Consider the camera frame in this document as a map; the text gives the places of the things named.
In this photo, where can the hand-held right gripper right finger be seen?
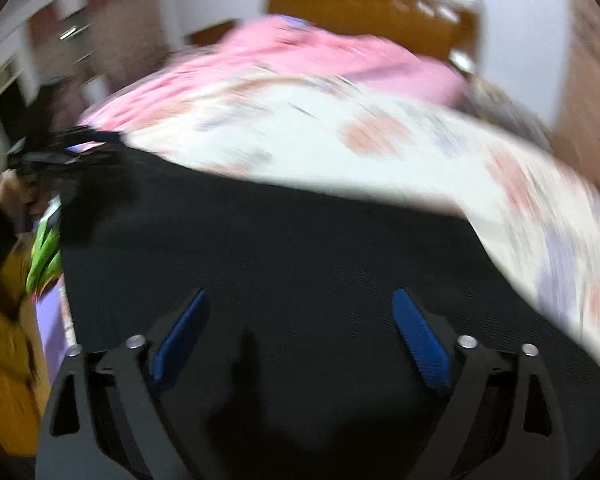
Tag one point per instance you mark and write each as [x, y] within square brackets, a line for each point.
[422, 345]

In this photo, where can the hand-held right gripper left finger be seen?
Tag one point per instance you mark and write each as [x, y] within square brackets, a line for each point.
[180, 340]

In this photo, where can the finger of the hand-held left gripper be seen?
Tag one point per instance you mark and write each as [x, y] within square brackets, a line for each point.
[97, 142]

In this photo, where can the black pants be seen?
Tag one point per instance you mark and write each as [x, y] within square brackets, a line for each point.
[305, 260]

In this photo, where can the person's left hand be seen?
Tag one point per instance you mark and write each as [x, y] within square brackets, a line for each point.
[15, 190]

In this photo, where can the green white cloth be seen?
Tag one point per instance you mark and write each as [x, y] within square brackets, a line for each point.
[42, 255]

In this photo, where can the wide brown striped curtain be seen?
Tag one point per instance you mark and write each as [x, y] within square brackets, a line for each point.
[120, 25]

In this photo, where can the purple floor mat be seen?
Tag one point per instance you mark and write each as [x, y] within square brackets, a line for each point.
[52, 320]

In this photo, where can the small wooden headboard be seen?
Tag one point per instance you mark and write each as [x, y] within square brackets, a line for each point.
[212, 32]

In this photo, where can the floral bed sheet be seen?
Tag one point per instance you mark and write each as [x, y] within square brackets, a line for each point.
[380, 160]

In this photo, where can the pink blanket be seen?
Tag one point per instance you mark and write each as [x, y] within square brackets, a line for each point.
[330, 55]

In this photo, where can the cloth-covered nightstand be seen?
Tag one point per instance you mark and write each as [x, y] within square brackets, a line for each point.
[505, 110]

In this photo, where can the light wooden wardrobe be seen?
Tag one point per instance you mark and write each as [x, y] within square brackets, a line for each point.
[595, 110]

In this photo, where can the large wooden headboard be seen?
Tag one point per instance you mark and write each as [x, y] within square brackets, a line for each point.
[370, 10]

